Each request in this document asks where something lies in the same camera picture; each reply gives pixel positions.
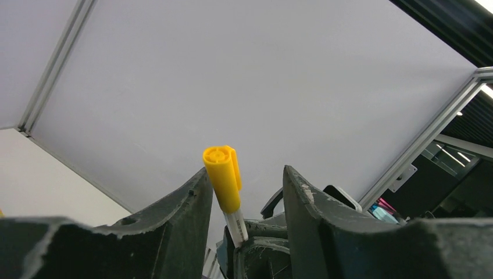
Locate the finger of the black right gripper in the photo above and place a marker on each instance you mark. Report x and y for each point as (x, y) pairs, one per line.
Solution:
(263, 257)
(274, 227)

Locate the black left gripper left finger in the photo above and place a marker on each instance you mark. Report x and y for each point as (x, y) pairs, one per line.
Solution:
(165, 240)

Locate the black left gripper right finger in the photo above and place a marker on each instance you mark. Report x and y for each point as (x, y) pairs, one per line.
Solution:
(328, 239)

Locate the white orange marker pen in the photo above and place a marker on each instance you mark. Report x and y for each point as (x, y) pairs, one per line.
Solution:
(237, 227)

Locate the yellow marker cap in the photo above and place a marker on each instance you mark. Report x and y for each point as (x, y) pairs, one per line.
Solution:
(221, 165)

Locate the lower ceiling light strip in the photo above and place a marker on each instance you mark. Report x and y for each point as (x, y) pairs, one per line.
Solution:
(487, 90)

